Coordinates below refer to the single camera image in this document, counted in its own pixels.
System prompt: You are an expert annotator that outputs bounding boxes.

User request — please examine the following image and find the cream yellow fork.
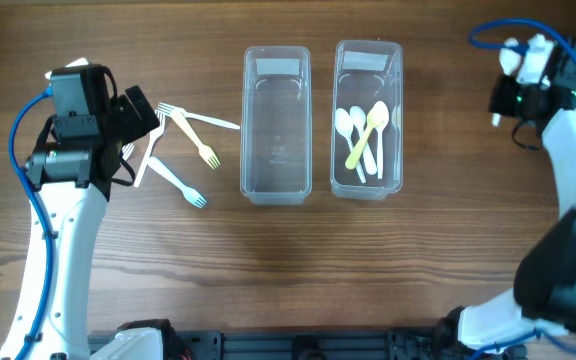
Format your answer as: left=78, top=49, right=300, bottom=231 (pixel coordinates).
left=170, top=110, right=220, bottom=169

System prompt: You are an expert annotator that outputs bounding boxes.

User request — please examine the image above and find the left clear plastic container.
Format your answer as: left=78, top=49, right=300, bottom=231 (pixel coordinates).
left=240, top=46, right=312, bottom=206

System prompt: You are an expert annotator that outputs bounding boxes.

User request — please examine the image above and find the pale blue fork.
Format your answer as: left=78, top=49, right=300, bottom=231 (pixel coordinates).
left=147, top=156, right=207, bottom=208

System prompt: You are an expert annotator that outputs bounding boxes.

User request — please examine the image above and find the right clear plastic container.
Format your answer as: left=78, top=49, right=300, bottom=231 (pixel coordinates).
left=330, top=40, right=403, bottom=200

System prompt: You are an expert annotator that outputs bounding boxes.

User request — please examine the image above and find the white fork pointing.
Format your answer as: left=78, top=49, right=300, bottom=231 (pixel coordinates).
left=157, top=102, right=240, bottom=130

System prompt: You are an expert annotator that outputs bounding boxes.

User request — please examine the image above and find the yellow spoon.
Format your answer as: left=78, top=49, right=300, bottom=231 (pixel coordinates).
left=345, top=105, right=381, bottom=170

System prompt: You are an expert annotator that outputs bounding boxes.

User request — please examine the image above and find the white fork long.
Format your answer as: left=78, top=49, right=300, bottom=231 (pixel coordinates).
left=133, top=110, right=166, bottom=188

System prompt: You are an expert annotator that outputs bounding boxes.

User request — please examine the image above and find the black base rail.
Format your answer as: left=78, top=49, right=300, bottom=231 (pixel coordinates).
left=87, top=327, right=449, bottom=360

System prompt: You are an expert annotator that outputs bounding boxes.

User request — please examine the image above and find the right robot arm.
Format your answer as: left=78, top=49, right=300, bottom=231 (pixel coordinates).
left=432, top=34, right=576, bottom=357

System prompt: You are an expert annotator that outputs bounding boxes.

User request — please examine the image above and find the white spoon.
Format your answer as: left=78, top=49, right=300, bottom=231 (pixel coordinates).
left=335, top=108, right=366, bottom=184
left=490, top=37, right=523, bottom=128
left=350, top=106, right=377, bottom=175
left=374, top=101, right=389, bottom=179

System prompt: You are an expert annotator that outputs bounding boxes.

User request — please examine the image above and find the left blue cable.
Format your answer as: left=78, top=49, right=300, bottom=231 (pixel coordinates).
left=8, top=87, right=57, bottom=360

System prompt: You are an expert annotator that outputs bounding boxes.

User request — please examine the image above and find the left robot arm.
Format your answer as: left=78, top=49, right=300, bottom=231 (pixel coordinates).
left=0, top=64, right=160, bottom=359

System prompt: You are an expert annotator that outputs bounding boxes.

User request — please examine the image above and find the clear plastic container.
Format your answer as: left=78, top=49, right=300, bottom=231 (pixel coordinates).
left=330, top=40, right=403, bottom=200
left=240, top=46, right=312, bottom=206

